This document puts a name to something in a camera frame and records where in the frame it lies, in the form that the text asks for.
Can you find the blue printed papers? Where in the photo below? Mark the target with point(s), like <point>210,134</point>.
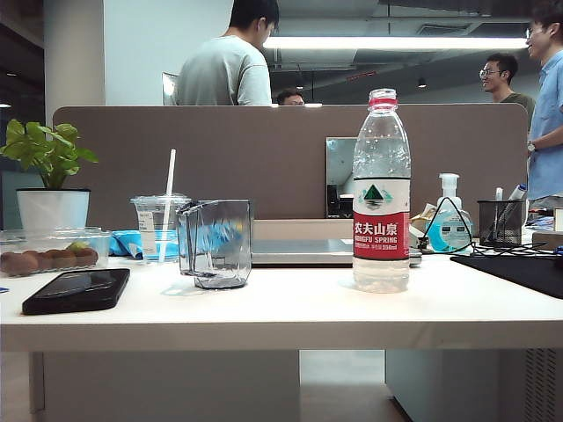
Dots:
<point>545,221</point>

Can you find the white drinking straw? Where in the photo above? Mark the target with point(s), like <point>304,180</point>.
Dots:
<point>170,176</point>

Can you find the beige flat box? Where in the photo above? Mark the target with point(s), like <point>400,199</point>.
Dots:
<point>299,228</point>

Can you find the silver closed laptop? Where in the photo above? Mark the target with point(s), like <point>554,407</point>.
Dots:
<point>299,252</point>

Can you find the white desk support panel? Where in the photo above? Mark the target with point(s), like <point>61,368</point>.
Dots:
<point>154,387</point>

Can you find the clear mineral water bottle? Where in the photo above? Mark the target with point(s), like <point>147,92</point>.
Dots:
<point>382,237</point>

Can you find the green leafy plant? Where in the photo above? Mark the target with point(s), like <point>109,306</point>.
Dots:
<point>48,154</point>

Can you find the green fruit piece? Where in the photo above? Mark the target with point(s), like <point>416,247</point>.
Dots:
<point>77,246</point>

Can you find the beige stapler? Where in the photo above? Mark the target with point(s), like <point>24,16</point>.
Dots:
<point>416,239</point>

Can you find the brown desk divider panel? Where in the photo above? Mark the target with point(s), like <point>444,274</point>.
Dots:
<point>220,154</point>

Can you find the blue plastic bag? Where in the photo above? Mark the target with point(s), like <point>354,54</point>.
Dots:
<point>125,244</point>

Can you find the clear plastic lidded cup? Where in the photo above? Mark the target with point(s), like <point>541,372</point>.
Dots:
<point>151,220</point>

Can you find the yellow snack wrapper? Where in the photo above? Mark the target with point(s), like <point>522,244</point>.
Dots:
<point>426,212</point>

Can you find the round black ceiling spotlight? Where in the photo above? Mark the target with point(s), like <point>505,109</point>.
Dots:
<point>421,82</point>

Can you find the transparent grey square mug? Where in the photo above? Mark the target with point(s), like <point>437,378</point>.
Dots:
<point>220,250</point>

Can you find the seated person with glasses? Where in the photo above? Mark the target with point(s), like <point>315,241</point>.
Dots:
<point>290,96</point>

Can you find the black mouse mat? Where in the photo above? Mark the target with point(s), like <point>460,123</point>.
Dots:
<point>519,272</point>

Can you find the brown kiwi fruit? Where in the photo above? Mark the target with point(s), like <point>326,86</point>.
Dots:
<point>63,259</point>
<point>87,256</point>
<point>18,264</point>

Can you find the long ceiling light strip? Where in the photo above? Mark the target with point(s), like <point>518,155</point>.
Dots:
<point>396,42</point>

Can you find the white pen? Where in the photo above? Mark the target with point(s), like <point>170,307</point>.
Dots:
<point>499,195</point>

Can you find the person in light blue shirt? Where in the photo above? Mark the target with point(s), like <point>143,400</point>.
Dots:
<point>550,110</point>

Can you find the white marker with blue cap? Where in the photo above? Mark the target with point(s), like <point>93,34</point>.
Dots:
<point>518,191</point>

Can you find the person in grey shirt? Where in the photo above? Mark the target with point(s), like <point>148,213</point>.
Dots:
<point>220,70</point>

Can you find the brown flat box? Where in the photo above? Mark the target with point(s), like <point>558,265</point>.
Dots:
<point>547,240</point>

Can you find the grey under-desk cabinet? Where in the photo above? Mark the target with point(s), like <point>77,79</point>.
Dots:
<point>462,387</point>

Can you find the black mesh pen holder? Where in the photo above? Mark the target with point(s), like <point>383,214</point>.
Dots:
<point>501,224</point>

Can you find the white plant pot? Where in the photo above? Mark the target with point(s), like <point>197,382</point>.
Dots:
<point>53,211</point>

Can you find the black smartphone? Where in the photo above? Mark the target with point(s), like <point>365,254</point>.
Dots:
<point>75,292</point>

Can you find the clear plastic fruit container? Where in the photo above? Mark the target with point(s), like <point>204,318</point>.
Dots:
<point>48,239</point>

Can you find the person in dark green shirt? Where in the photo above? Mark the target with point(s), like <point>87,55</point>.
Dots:
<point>501,74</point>

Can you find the silver framed mirror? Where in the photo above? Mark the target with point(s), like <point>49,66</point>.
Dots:
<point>339,167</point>

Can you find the blue hand sanitizer pump bottle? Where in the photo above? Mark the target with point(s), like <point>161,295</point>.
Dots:
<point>440,233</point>

